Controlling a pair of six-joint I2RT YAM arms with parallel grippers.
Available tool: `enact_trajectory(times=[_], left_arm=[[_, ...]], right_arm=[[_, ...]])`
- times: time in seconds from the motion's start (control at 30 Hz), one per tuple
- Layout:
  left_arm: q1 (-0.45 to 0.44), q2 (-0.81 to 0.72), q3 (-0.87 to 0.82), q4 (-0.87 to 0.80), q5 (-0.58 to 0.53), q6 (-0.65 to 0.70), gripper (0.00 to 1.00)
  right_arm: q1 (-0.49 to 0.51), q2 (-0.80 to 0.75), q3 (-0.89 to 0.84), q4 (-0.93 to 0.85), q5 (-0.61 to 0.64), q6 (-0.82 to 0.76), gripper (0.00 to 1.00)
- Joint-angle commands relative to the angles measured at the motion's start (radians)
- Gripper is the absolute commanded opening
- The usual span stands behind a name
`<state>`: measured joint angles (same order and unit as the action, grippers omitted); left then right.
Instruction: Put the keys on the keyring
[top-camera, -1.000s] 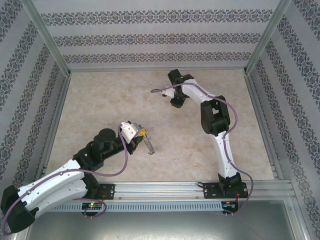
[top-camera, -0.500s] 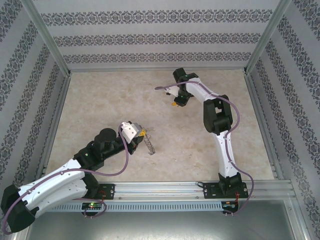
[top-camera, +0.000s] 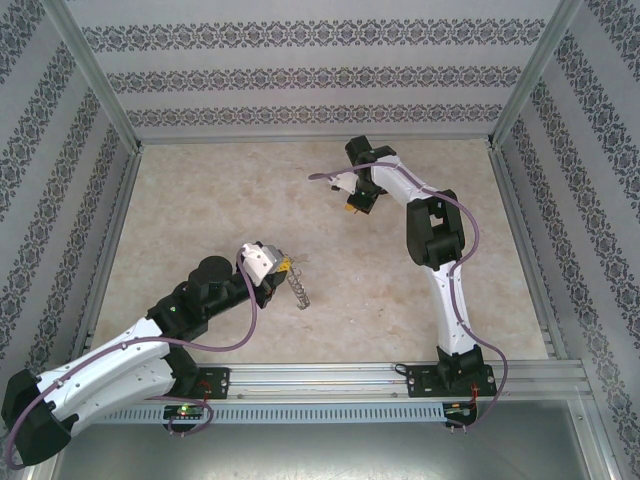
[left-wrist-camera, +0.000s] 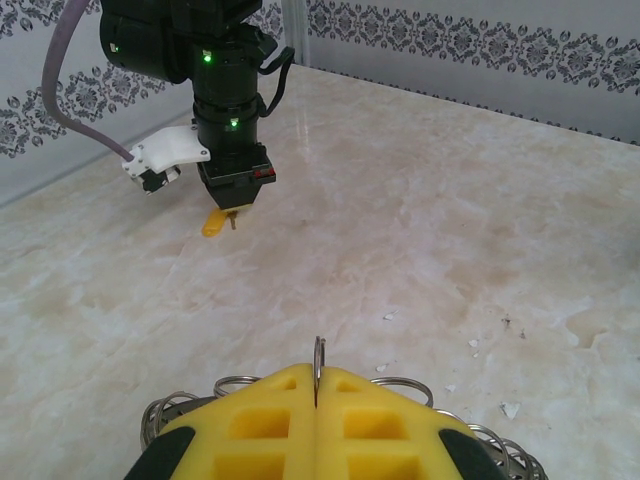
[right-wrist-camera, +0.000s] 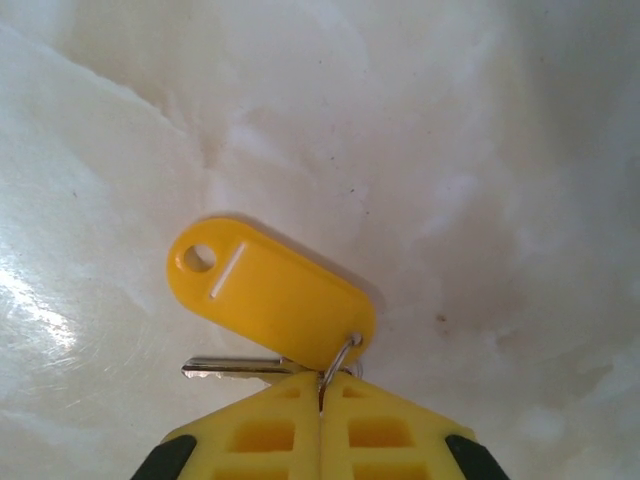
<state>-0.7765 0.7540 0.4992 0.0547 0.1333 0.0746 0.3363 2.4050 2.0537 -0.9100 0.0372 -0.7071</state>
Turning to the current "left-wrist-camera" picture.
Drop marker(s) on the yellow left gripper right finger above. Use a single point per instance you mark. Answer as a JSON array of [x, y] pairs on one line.
[[375, 425]]

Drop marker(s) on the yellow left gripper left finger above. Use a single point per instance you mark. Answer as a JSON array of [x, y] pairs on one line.
[[260, 425]]

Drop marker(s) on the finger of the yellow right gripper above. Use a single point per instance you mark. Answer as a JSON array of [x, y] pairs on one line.
[[234, 196]]

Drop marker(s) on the yellow-capped key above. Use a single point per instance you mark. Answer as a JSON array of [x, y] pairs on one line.
[[214, 224]]

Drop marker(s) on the metal keyring with small rings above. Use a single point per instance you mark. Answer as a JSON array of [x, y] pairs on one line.
[[522, 462]]

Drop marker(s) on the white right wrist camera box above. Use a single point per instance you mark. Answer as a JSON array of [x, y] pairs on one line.
[[167, 150]]

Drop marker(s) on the aluminium frame post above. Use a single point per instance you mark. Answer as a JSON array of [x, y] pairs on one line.
[[295, 30]]

